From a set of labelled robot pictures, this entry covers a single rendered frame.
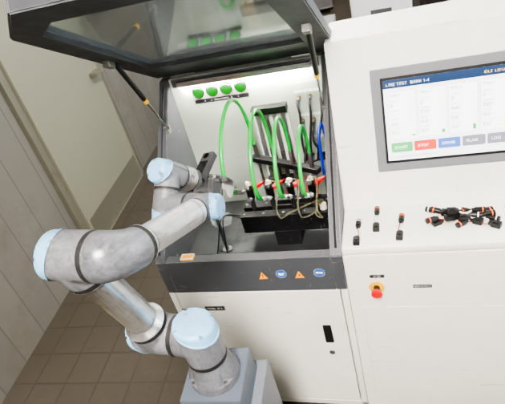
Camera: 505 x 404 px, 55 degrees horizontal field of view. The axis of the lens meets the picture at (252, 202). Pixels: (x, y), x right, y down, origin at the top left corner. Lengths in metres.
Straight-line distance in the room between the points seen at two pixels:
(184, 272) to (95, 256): 0.86
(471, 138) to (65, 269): 1.28
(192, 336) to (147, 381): 1.51
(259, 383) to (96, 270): 0.73
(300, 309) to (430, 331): 0.47
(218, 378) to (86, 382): 1.65
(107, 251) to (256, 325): 1.07
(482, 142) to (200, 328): 1.06
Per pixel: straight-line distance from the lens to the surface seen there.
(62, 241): 1.11
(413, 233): 1.69
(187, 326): 1.35
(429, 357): 2.06
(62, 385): 3.09
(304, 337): 2.01
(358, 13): 5.15
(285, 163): 1.92
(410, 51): 1.68
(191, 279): 1.89
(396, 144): 1.73
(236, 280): 1.84
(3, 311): 3.20
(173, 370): 2.80
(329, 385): 2.26
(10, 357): 3.26
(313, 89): 1.94
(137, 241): 1.07
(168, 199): 1.41
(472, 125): 1.73
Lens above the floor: 2.07
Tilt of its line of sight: 34 degrees down
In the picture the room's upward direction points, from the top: 16 degrees counter-clockwise
